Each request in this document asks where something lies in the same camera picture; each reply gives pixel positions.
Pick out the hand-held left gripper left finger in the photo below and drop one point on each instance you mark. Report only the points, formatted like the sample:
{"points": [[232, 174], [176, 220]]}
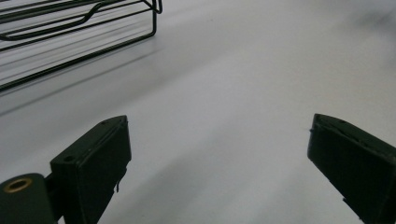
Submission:
{"points": [[90, 168]]}

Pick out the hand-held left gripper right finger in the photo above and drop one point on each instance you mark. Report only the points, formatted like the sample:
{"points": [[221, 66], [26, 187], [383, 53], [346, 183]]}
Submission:
{"points": [[358, 165]]}

